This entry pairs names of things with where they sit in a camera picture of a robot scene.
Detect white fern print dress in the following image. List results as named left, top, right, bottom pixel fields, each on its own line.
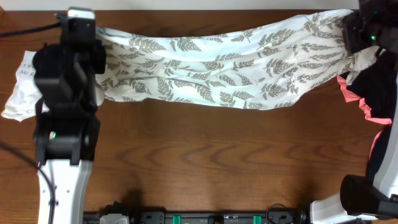
left=96, top=9, right=376, bottom=110

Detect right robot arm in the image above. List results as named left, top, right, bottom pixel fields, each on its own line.
left=299, top=1, right=397, bottom=223

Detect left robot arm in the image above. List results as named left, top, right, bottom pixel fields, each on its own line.
left=32, top=40, right=106, bottom=223

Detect black garment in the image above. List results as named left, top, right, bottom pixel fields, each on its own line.
left=340, top=52, right=397, bottom=182

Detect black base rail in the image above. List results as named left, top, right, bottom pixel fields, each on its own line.
left=83, top=202, right=310, bottom=224

